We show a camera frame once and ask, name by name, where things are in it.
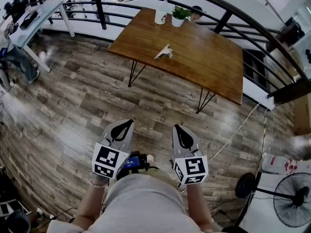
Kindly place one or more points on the green plant in white pot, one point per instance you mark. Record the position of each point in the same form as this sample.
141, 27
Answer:
177, 21

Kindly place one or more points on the cardboard box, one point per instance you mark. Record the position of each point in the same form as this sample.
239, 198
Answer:
302, 115

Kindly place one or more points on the person's left forearm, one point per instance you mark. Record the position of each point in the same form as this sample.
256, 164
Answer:
90, 203

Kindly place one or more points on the person's left hand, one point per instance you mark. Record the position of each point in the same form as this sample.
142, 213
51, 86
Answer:
99, 179

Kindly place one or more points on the black device with blue screen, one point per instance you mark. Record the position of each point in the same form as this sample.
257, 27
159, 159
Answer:
132, 164

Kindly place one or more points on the black round stool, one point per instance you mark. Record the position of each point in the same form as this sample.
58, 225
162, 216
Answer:
18, 222

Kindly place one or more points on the black flat device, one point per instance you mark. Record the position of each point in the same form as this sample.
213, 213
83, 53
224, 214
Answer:
29, 20

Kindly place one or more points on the white bottle with penguin print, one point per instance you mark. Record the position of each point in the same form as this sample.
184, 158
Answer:
160, 17

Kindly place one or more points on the black hairpin table leg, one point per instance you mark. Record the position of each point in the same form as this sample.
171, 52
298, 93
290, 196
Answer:
201, 101
132, 73

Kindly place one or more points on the person's grey shirt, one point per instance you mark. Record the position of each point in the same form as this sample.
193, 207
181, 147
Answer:
145, 203

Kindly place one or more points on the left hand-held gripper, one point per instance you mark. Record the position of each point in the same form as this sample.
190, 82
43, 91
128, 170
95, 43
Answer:
107, 158

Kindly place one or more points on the white plastic bag red print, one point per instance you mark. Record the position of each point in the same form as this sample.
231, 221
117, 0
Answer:
279, 164

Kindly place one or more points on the brown wooden table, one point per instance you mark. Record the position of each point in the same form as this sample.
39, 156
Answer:
99, 8

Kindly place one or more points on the black standing fan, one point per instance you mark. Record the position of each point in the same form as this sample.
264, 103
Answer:
294, 200

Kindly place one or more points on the black floor stand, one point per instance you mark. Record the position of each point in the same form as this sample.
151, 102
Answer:
234, 229

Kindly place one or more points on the black cubby shelf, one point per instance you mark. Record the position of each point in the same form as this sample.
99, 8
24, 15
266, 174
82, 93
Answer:
255, 67

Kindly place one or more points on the person's white shoe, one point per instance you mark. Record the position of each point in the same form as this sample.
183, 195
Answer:
150, 158

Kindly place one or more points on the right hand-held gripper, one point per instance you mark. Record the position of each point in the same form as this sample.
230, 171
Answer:
194, 169

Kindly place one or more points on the white power strip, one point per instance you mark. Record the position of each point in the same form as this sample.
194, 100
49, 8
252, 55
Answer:
40, 212

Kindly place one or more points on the person's right forearm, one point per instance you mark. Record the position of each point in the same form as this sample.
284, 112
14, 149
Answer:
199, 203

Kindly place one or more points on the white desk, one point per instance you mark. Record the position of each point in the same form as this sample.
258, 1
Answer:
46, 11

